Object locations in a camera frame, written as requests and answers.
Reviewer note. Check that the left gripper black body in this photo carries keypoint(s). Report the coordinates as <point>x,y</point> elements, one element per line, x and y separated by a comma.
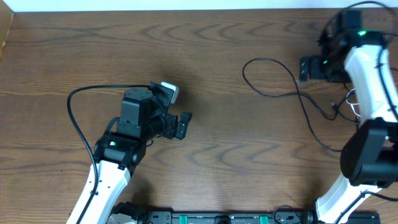
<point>157,123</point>

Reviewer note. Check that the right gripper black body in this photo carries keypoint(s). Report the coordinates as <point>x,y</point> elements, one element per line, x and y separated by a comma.
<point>328,67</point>

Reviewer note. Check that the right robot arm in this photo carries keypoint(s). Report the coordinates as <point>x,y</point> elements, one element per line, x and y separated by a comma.
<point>368,161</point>

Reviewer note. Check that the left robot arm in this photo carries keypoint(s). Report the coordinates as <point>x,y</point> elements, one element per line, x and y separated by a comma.
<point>116,154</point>

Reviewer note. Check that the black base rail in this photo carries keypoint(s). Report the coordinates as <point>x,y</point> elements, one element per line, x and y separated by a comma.
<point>130,213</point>

